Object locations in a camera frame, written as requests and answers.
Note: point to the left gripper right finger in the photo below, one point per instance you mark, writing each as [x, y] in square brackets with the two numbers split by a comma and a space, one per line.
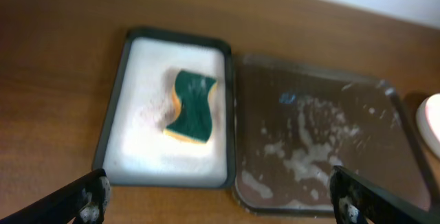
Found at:
[357, 200]

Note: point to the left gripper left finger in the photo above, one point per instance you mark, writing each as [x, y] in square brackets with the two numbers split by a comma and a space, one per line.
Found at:
[83, 201]

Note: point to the pink white plate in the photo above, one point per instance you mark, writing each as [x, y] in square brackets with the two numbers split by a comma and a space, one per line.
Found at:
[427, 120]

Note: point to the green yellow scrub sponge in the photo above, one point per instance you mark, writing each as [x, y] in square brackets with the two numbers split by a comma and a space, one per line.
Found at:
[190, 96]

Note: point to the brown serving tray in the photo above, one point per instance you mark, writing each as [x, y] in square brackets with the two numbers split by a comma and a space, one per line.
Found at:
[295, 122]

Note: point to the soapy water tray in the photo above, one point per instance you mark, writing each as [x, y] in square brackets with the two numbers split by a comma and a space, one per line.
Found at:
[132, 149]

